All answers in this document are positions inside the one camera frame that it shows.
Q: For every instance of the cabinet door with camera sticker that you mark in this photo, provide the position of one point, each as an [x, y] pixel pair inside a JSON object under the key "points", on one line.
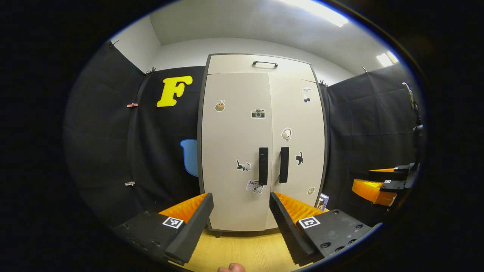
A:
{"points": [[230, 170]]}

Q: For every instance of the small ceiling light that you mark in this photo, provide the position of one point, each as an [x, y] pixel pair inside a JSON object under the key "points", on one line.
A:
{"points": [[385, 59]]}

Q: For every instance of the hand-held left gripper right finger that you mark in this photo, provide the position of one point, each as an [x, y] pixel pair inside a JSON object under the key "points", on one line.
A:
{"points": [[287, 230]]}

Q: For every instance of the pale lilac book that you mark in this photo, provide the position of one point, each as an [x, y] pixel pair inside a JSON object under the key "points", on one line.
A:
{"points": [[323, 202]]}

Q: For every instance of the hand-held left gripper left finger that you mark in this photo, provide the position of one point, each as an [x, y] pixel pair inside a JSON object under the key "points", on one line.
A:
{"points": [[193, 234]]}

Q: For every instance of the cabinet door with headphones sticker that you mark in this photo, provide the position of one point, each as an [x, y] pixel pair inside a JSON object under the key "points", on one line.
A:
{"points": [[295, 113]]}

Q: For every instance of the white cabinet drawer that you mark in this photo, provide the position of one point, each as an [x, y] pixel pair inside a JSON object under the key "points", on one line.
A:
{"points": [[234, 66]]}

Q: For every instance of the silver clip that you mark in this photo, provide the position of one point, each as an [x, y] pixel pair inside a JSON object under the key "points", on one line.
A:
{"points": [[129, 183]]}

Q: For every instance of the white shoe cabinet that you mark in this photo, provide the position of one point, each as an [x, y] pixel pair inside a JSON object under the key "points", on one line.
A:
{"points": [[234, 124]]}

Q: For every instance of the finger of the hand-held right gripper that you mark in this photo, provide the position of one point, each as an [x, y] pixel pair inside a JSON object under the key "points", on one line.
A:
{"points": [[387, 175], [368, 190]]}

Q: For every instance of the black backdrop cloth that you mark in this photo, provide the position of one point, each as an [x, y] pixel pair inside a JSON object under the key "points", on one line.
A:
{"points": [[106, 151], [363, 132]]}

